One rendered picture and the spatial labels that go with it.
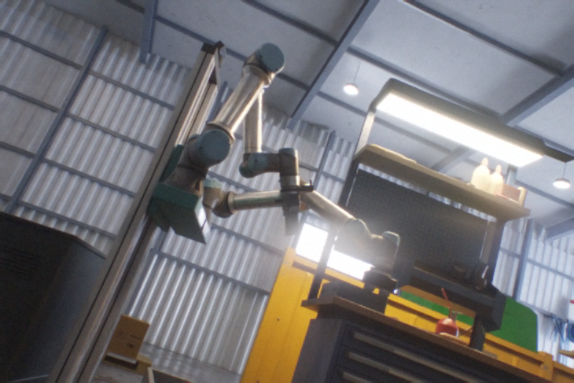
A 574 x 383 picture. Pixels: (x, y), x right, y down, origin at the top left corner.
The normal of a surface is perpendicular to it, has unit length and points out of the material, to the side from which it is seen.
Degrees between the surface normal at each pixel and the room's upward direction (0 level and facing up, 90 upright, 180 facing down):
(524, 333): 84
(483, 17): 169
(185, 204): 90
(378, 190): 90
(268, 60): 83
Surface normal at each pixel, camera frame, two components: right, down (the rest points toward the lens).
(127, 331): 0.29, -0.20
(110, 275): 0.07, -0.28
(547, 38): -0.27, 0.84
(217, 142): 0.39, -0.01
